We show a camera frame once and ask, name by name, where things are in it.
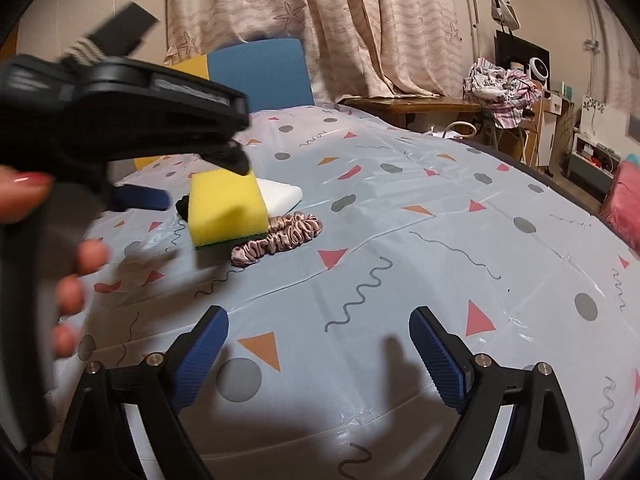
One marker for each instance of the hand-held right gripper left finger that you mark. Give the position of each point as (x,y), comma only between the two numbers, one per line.
(200,355)

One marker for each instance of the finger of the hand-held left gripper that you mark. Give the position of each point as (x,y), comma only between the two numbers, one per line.
(230,157)
(145,198)

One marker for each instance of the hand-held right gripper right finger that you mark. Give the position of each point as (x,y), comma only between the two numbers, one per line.
(435,360)

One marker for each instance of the yellow sponge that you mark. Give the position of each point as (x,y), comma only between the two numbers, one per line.
(225,210)

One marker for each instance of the person's left hand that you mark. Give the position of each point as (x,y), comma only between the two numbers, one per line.
(25,195)

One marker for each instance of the white foam block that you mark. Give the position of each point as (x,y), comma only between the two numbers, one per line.
(282,192)

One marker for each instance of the pink satin scrunchie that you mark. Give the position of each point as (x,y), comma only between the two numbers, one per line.
(280,240)

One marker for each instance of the printed plastic tablecloth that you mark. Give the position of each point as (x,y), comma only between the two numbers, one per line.
(400,200)

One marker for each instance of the wooden side table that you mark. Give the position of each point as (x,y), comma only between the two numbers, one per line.
(410,107)

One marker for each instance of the pink patterned curtain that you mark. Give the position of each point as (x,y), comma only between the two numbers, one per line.
(360,20)

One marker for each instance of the pink cushion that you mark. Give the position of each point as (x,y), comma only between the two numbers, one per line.
(625,205)

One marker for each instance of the white storage cabinet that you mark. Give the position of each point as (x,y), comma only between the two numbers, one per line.
(592,160)

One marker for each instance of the pile of clothes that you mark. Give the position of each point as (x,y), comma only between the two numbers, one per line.
(500,90)

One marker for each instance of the white stand pole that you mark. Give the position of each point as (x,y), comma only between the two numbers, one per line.
(472,20)

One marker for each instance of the white leaf print board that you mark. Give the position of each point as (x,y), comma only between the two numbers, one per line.
(602,115)

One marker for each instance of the black monitor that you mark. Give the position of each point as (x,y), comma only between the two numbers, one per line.
(510,45)

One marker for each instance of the white round fan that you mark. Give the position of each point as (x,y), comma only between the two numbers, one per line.
(536,72)

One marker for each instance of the white garment steamer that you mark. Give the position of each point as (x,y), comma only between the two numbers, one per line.
(504,7)

